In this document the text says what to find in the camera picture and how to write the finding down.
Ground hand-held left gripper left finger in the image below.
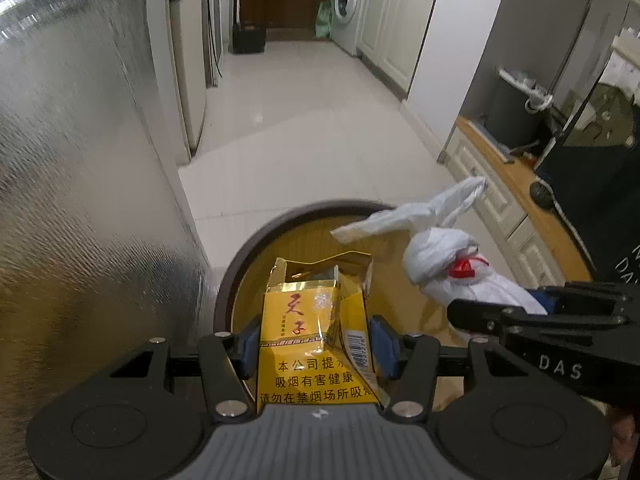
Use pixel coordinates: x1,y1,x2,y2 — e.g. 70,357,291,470
107,316,262,422

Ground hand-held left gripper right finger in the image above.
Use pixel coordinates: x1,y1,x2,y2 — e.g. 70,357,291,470
369,315,533,421

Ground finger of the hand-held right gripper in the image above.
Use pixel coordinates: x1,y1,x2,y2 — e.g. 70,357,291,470
536,282,640,313
446,298,632,338

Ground yellow cigarette pack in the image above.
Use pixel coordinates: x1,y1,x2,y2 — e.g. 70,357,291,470
255,254,391,416

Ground white plastic bag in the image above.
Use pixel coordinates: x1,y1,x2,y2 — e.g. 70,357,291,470
329,175,549,334

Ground yellow bin with brown rim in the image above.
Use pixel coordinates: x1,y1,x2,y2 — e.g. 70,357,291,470
213,199,482,414

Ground grey trash can with liner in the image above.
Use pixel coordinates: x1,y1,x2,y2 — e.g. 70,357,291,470
487,66,556,149

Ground person's right hand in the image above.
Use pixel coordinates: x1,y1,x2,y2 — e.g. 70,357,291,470
607,404,640,469

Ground dark printed cloth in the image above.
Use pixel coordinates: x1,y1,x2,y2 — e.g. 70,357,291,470
534,67,640,287

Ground black round object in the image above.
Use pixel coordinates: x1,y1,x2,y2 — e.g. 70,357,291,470
529,179,556,211

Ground low wooden top cabinet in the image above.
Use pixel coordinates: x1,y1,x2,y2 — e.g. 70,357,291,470
442,115,594,292

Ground cream storage shelf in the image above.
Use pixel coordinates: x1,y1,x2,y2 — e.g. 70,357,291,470
609,27,640,61

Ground tall refrigerator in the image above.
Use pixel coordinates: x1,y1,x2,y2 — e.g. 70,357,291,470
164,0,224,166

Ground black floor crate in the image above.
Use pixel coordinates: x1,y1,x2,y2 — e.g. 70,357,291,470
231,20,267,55

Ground white lower kitchen cabinets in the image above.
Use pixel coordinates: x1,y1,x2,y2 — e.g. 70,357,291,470
357,0,444,97

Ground green bag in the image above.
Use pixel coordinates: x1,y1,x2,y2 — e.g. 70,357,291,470
314,0,335,39

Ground white washing machine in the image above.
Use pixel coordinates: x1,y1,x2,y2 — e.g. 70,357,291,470
329,0,374,57

